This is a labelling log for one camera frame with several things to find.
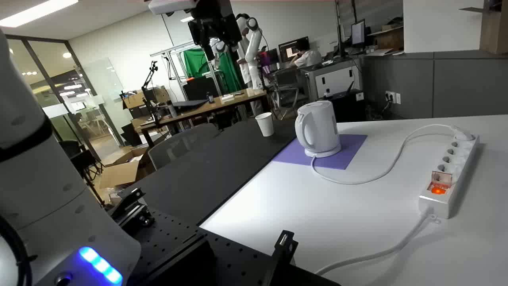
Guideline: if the white extension power strip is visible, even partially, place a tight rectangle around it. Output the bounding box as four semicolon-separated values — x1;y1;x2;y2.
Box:
420;135;480;219

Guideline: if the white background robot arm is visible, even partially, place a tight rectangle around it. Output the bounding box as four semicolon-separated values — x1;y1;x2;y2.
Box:
237;13;263;89

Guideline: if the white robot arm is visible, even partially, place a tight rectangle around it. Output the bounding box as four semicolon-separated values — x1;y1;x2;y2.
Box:
0;33;142;286

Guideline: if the white paper cup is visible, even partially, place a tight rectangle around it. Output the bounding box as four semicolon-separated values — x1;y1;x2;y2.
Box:
256;113;275;137

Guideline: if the purple mat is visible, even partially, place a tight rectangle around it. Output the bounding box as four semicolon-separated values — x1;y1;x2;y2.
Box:
272;134;369;172

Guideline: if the grey office chair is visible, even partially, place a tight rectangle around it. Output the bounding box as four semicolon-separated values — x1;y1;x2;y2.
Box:
148;124;221;170

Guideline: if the white electric kettle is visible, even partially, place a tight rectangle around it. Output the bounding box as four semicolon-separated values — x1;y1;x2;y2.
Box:
296;100;342;157

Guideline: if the grey equipment cart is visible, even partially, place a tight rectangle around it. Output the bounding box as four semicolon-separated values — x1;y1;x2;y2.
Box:
307;60;363;100

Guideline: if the seated person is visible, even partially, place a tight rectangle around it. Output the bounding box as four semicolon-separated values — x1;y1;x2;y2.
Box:
293;46;323;68

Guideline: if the wooden desk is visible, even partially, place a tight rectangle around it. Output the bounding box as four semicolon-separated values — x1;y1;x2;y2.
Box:
140;89;270;146

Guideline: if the black tripod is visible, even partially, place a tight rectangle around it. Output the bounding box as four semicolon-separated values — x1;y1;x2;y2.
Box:
142;60;161;126

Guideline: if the cardboard box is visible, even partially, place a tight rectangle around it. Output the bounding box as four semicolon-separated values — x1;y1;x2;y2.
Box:
96;146;155;205

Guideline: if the computer monitor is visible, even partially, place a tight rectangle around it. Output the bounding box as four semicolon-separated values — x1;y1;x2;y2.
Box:
351;21;366;46

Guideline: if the black clamp bracket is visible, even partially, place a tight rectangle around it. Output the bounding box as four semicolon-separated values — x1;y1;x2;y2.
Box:
263;230;299;286

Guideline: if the white kettle cord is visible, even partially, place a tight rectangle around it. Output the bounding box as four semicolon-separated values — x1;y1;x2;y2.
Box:
310;124;474;186

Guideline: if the white power strip cable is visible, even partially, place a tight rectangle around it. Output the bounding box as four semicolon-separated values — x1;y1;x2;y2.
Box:
317;207;437;277

